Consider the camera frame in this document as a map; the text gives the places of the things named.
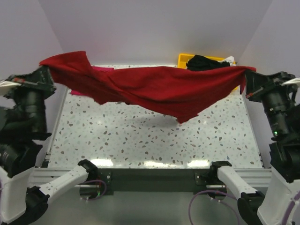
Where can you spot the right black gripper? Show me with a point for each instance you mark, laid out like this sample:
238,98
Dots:
257,84

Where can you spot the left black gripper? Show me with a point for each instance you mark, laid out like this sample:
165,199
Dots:
41,78

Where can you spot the dark red t shirt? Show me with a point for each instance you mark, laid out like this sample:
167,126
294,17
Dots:
172,91

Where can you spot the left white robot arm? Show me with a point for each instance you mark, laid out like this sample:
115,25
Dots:
21,129

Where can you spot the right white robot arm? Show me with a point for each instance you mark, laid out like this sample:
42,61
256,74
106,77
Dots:
277,205

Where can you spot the folded pink t shirt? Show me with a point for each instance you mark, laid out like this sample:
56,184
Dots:
101,69

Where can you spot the white t shirt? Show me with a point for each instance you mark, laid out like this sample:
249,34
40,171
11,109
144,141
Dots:
230,60

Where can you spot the black t shirt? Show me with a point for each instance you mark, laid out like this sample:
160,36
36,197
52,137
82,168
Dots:
201,63

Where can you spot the yellow plastic bin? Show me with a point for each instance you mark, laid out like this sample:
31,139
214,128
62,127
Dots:
184,58

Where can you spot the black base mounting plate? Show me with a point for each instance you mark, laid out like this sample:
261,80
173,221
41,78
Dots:
152,180

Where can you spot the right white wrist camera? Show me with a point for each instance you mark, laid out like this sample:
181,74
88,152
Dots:
295,81

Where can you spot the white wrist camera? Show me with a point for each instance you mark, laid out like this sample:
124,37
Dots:
6,86
295,81

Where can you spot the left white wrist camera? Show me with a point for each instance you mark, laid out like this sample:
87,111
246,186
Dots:
6,86

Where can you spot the aluminium frame rail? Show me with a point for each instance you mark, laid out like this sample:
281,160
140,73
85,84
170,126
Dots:
44,173

